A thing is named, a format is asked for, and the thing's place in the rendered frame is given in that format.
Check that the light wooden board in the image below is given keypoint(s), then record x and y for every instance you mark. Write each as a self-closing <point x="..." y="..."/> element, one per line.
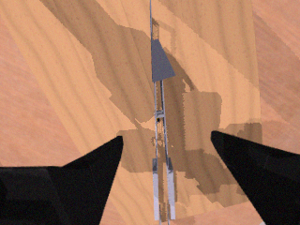
<point x="92" y="59"/>

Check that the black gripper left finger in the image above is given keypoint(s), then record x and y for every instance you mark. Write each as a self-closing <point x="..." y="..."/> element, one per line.
<point x="78" y="190"/>

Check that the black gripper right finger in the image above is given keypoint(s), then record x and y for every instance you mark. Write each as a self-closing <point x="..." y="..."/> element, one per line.
<point x="270" y="177"/>

